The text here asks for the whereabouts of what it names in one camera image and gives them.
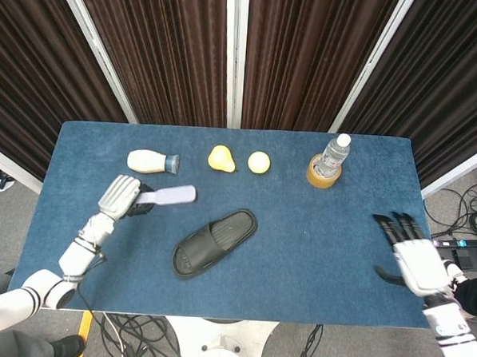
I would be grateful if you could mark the black rubber slipper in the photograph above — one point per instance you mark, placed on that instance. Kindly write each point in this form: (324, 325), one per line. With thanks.
(207, 245)

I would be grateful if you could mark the black shoe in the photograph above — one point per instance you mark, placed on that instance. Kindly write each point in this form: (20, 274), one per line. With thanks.
(67, 347)

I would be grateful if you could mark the yellow packing tape roll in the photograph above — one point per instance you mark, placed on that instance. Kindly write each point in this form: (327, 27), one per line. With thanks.
(320, 182)

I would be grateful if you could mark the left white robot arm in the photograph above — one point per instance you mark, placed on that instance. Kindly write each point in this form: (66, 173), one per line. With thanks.
(74, 254)

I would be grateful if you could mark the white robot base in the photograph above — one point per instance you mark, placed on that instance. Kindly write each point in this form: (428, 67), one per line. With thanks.
(222, 341)

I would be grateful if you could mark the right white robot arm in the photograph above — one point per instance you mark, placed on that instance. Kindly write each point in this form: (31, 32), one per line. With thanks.
(450, 329)

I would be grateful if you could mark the white squeeze bottle blue cap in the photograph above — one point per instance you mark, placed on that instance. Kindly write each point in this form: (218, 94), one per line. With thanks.
(145, 161)

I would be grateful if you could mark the grey brush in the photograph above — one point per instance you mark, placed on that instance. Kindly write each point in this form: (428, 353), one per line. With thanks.
(173, 194)

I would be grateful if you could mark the grey trousered person leg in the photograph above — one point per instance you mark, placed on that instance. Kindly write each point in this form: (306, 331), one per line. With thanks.
(13, 346)

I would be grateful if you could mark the blue fabric table cloth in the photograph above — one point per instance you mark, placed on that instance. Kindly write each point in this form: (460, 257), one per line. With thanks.
(299, 249)

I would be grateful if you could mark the black trousered person leg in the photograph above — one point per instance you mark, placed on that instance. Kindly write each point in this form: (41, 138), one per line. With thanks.
(474, 295)

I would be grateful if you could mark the white partition frame post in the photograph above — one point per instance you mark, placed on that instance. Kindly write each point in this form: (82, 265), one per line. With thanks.
(372, 65)
(458, 174)
(233, 58)
(11, 166)
(97, 51)

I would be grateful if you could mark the yellow pear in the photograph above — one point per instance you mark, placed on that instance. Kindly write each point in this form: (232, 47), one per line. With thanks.
(219, 158)

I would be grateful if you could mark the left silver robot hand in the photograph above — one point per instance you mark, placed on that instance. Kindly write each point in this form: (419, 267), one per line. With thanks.
(119, 194)

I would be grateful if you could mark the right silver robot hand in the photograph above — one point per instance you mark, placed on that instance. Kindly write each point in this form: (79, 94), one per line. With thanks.
(422, 264)

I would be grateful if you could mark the dark brown pleated curtain panel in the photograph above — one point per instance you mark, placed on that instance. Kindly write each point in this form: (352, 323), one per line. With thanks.
(447, 89)
(308, 62)
(161, 54)
(28, 75)

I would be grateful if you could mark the black foot pedal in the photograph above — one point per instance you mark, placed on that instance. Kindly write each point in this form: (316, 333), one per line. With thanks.
(472, 258)

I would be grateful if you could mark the clear plastic water bottle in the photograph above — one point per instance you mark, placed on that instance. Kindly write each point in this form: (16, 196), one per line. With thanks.
(335, 153)

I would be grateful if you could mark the yellow-green tennis ball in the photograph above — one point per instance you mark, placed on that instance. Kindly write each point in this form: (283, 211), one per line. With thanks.
(259, 163)

